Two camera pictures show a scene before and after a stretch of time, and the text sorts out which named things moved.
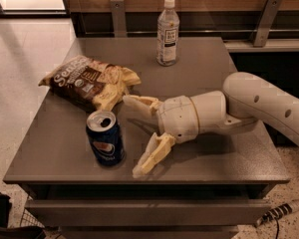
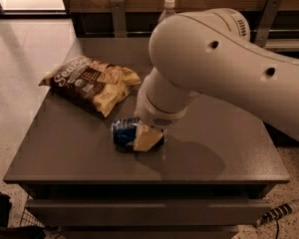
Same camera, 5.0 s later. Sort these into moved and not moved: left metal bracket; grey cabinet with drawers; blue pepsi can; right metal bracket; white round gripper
Moved: blue pepsi can; white round gripper
Not moved: left metal bracket; right metal bracket; grey cabinet with drawers
